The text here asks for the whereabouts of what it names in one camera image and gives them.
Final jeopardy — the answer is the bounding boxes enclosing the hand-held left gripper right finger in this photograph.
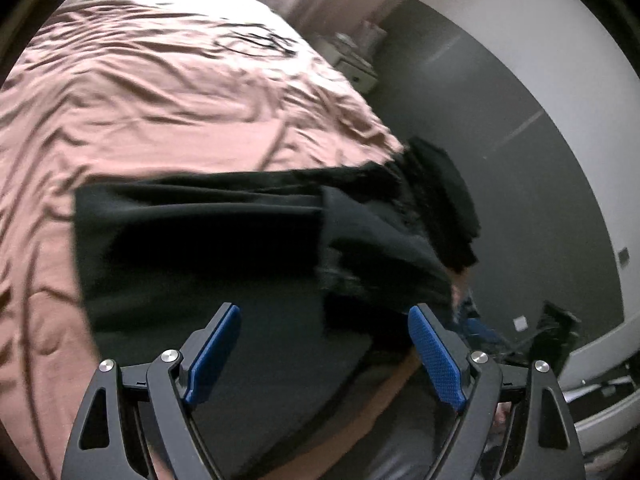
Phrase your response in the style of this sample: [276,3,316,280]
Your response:
[407,304,586,480]

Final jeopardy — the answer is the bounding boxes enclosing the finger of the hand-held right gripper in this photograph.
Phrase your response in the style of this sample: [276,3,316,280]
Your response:
[457,300,501,348]

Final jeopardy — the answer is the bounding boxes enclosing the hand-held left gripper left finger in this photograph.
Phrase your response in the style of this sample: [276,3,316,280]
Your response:
[60,302,243,480]

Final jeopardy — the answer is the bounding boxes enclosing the black pants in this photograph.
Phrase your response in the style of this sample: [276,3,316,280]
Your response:
[72,160,463,480]

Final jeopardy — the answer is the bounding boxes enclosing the stack of folded black clothes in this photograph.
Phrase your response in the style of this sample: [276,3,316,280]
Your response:
[400,136,481,268]

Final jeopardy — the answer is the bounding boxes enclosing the bed with pink blanket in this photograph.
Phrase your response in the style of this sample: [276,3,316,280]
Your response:
[0,0,406,480]

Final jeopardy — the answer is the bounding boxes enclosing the white nightstand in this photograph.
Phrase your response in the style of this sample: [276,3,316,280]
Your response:
[332,52,381,93]

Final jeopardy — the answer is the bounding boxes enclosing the white organizer with bottles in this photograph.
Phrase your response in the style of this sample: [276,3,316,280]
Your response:
[335,20,388,61]

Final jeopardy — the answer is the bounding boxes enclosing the thin black cable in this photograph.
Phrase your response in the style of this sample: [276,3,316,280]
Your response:
[210,27,296,58]

